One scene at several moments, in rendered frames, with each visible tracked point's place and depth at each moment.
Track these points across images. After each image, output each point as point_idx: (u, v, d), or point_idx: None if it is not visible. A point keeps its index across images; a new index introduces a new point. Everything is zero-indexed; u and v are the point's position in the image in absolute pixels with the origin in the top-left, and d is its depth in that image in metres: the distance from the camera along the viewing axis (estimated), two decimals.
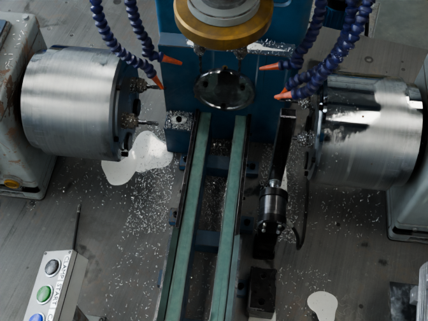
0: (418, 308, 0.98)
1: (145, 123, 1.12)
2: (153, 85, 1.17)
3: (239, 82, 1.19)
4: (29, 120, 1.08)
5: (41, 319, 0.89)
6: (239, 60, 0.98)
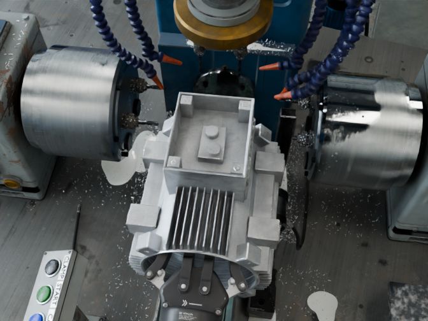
0: None
1: (145, 123, 1.12)
2: (153, 85, 1.17)
3: (239, 82, 1.19)
4: (29, 120, 1.08)
5: (41, 319, 0.89)
6: (239, 60, 0.98)
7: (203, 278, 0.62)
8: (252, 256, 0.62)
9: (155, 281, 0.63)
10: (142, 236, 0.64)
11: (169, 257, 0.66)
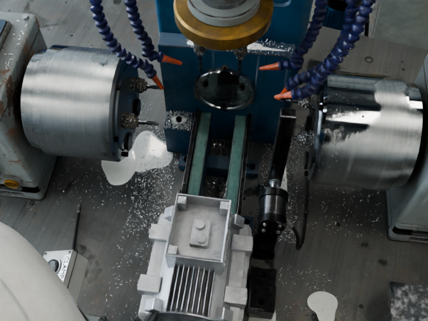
0: None
1: (145, 123, 1.12)
2: (153, 85, 1.17)
3: (239, 82, 1.19)
4: (29, 120, 1.08)
5: None
6: (239, 60, 0.98)
7: None
8: (227, 317, 0.88)
9: None
10: (148, 300, 0.90)
11: None
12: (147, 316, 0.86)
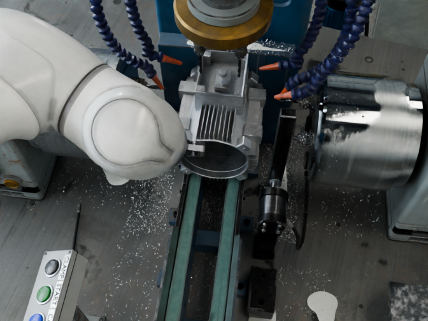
0: None
1: None
2: (153, 85, 1.17)
3: None
4: None
5: (41, 319, 0.89)
6: (239, 60, 0.98)
7: None
8: (246, 144, 1.06)
9: None
10: None
11: None
12: None
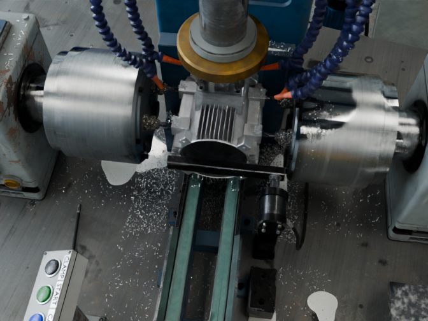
0: None
1: (166, 125, 1.12)
2: (174, 87, 1.17)
3: None
4: (51, 123, 1.08)
5: (41, 319, 0.89)
6: (237, 90, 1.05)
7: None
8: (246, 143, 1.06)
9: None
10: (181, 133, 1.08)
11: None
12: None
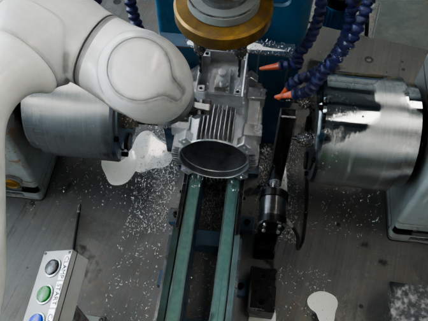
0: None
1: (145, 123, 1.12)
2: None
3: None
4: (29, 120, 1.08)
5: (41, 319, 0.89)
6: (239, 60, 0.98)
7: None
8: (246, 143, 1.06)
9: None
10: (181, 133, 1.08)
11: None
12: None
